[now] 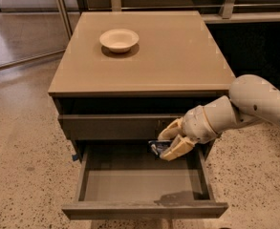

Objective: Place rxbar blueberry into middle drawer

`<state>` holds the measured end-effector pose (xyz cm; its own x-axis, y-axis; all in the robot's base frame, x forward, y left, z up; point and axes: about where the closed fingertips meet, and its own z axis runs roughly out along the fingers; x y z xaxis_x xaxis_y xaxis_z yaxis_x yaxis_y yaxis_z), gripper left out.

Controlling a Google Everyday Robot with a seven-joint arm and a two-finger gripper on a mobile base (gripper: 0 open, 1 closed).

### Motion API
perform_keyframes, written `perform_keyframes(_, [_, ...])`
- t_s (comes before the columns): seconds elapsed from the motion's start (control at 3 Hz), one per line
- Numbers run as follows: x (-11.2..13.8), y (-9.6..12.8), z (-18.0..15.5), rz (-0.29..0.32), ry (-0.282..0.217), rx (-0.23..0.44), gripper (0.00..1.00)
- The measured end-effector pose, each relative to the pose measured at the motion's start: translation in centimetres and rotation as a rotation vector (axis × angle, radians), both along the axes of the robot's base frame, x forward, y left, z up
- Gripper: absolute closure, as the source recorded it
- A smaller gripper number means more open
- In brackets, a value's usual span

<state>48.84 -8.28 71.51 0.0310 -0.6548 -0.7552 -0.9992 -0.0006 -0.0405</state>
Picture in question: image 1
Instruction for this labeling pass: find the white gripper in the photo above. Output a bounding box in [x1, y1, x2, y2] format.
[157, 104, 224, 162]

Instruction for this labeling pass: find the dark blue rxbar wrapper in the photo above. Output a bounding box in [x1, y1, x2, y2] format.
[148, 140, 172, 157]

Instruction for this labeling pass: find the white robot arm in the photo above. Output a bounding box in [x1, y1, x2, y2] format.
[158, 74, 280, 161]

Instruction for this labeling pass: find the open grey middle drawer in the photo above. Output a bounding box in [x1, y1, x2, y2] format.
[62, 145, 228, 220]

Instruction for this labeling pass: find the grey drawer cabinet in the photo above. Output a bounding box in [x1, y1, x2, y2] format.
[47, 10, 243, 229]

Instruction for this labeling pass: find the closed grey top drawer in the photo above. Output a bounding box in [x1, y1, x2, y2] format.
[58, 114, 181, 141]

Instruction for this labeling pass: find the blue tape piece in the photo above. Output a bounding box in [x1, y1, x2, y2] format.
[72, 154, 79, 161]

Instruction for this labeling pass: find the white ceramic bowl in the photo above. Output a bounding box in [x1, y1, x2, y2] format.
[99, 29, 140, 53]

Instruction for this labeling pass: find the metal window frame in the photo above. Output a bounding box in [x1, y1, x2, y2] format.
[55, 0, 73, 39]

